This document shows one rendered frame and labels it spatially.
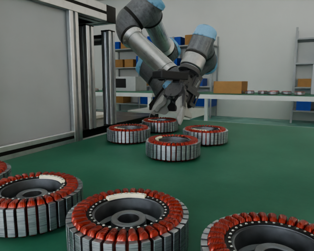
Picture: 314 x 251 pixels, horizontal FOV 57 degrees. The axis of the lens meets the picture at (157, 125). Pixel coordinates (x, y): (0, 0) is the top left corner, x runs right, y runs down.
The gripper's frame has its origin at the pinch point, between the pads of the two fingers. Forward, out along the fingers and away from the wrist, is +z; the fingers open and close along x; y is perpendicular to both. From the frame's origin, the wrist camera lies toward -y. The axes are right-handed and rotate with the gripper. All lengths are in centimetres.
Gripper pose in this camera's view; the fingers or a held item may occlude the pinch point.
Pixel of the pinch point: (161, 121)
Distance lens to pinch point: 89.8
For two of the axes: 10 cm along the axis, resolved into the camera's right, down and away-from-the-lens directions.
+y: 6.9, 4.1, 5.9
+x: -6.0, -1.2, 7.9
